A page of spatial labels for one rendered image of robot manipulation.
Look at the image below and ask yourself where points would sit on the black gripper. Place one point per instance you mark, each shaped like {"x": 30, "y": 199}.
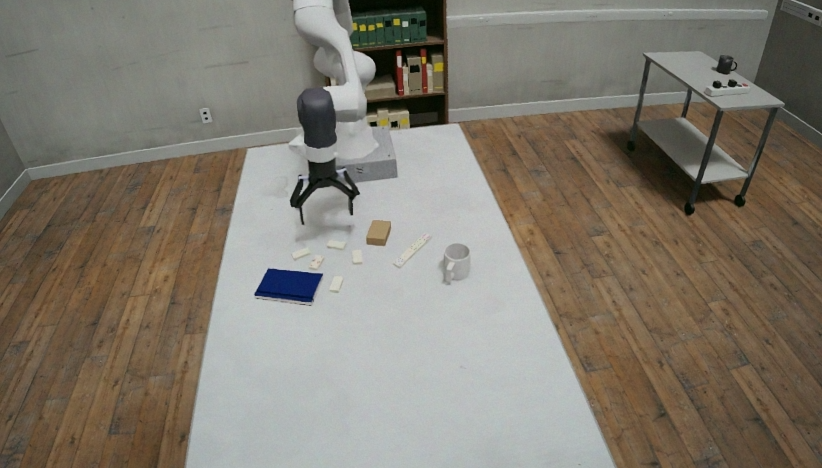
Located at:
{"x": 317, "y": 170}

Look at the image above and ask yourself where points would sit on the brown rectangular box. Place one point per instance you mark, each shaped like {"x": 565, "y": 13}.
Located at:
{"x": 378, "y": 233}

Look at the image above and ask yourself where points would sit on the grey mug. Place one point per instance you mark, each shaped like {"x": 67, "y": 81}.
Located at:
{"x": 461, "y": 268}

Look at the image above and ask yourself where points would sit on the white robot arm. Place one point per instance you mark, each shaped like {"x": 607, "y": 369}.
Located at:
{"x": 333, "y": 129}

